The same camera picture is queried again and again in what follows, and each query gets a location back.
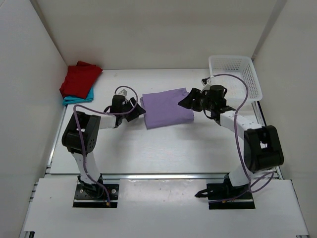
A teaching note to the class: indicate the red t shirt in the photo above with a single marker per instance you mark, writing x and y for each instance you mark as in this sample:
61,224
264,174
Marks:
80,79

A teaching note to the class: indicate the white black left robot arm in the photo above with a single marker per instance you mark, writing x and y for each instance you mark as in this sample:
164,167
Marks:
80,138

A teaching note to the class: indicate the lilac garment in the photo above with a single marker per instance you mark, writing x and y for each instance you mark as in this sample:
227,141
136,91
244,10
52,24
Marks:
162,108

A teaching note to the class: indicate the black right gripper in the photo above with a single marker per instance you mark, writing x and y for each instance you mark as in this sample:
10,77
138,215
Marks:
191,101

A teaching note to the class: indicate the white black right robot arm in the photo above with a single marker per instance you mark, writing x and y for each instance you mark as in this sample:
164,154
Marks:
261,148

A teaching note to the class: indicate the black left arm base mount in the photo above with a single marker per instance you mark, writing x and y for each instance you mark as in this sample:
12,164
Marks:
93,196

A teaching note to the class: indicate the teal polo shirt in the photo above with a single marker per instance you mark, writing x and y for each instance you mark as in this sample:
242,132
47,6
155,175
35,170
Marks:
69,100

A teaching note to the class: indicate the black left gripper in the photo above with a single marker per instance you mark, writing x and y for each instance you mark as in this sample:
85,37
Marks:
138,111

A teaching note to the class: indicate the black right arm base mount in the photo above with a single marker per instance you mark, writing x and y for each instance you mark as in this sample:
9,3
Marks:
223,197

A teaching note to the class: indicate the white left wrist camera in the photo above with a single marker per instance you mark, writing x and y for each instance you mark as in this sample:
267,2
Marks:
122,92

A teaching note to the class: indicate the aluminium table edge rail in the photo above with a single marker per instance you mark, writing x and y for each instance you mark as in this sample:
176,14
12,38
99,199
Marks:
165,176

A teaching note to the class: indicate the white plastic basket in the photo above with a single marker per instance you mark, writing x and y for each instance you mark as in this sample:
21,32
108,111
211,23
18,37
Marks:
237,74

